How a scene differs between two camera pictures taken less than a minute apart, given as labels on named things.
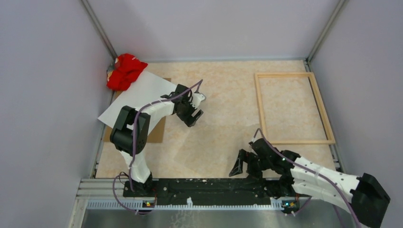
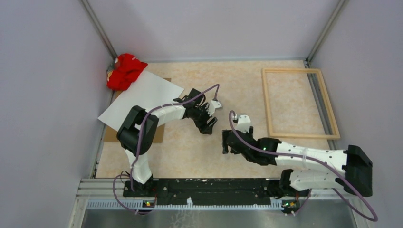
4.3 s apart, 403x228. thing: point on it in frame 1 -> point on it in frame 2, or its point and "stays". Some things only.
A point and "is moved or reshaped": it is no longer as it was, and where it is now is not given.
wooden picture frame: x=293 y=74 is moved or reshaped
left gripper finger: x=196 y=117 -> x=209 y=130
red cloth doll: x=126 y=69 stays
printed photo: x=149 y=87 stays
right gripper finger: x=238 y=167 -> x=229 y=139
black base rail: x=214 y=189 stays
